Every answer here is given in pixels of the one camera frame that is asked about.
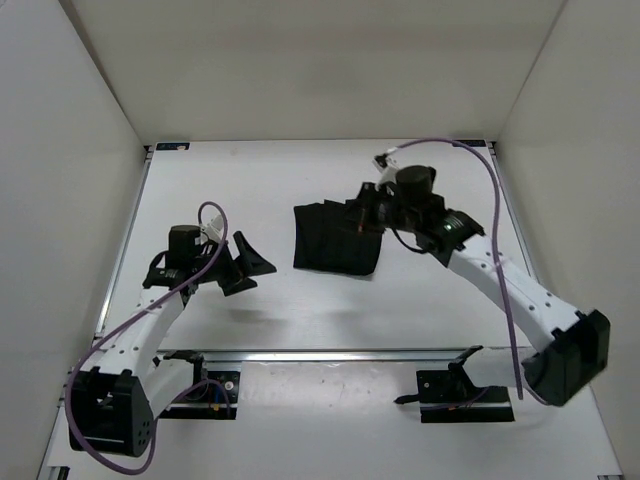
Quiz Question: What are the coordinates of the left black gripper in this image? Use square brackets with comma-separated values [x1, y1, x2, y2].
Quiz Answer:
[194, 227, 277, 294]

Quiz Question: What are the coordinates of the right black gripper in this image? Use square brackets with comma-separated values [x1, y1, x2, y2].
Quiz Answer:
[333, 184, 419, 238]

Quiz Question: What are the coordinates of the black pleated skirt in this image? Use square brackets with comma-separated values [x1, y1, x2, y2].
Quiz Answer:
[293, 200, 382, 277]

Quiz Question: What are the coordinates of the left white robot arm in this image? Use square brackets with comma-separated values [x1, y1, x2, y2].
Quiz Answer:
[66, 225, 277, 457]

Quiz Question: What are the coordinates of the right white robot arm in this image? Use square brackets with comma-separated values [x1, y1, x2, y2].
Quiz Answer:
[352, 165, 611, 407]

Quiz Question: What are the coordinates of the right blue corner label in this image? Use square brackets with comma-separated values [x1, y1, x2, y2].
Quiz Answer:
[459, 139, 486, 148]

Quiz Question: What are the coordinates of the blue corner label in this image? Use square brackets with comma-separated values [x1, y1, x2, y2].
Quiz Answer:
[155, 142, 190, 151]
[459, 139, 486, 148]

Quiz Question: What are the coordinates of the left blue corner label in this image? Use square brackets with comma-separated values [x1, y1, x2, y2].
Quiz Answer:
[155, 142, 190, 151]

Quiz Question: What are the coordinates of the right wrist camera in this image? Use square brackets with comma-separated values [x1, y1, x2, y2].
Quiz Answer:
[373, 148, 400, 186]

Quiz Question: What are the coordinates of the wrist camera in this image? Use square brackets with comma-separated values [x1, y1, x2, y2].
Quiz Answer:
[373, 148, 400, 186]
[201, 215, 225, 243]

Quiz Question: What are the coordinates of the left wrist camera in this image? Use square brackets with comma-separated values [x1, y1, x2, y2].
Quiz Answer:
[201, 215, 225, 243]

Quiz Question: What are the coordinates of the aluminium front rail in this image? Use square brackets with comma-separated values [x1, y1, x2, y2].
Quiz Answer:
[164, 349, 536, 363]

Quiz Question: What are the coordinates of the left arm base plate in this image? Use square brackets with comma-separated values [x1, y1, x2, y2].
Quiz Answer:
[143, 350, 241, 420]

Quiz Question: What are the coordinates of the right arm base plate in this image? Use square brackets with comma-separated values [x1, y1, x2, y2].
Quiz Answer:
[394, 345, 515, 424]

